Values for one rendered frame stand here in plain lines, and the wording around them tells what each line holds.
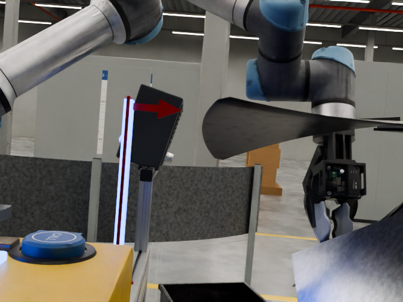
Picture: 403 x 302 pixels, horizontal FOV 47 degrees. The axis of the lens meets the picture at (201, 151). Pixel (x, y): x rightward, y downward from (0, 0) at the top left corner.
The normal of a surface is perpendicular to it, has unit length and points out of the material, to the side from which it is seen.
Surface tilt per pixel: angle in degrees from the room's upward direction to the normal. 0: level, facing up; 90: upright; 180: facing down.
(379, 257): 55
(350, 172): 73
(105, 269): 0
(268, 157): 90
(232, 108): 164
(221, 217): 90
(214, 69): 90
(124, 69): 90
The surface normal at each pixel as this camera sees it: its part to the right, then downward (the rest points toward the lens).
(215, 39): -0.05, 0.05
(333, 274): -0.60, -0.59
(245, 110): -0.09, 0.98
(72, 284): 0.08, -1.00
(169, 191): 0.45, 0.08
